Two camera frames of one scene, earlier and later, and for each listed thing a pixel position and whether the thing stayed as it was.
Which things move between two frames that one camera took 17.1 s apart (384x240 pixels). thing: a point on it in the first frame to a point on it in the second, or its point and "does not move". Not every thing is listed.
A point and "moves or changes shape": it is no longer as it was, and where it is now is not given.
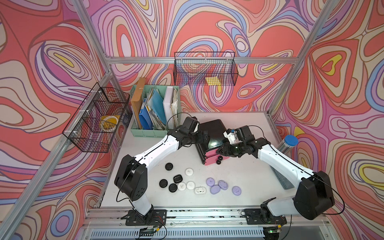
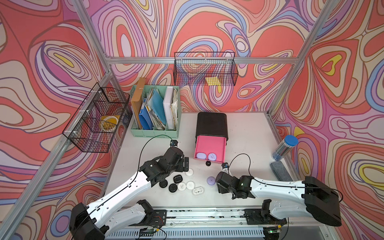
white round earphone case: [189, 171] does not move
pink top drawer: [211, 153] moves or changes shape
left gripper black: [200, 139] to [181, 167]
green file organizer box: [154, 109] does not move
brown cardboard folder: [137, 102] does not move
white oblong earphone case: [200, 190] does not move
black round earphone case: [163, 183] does not move
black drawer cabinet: [207, 150] moves or changes shape
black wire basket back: [205, 68] does not move
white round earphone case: [181, 186] does not move
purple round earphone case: [236, 190] moves or changes shape
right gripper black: [226, 150] to [221, 189]
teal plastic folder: [156, 103] does not move
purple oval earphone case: [215, 189] to [201, 155]
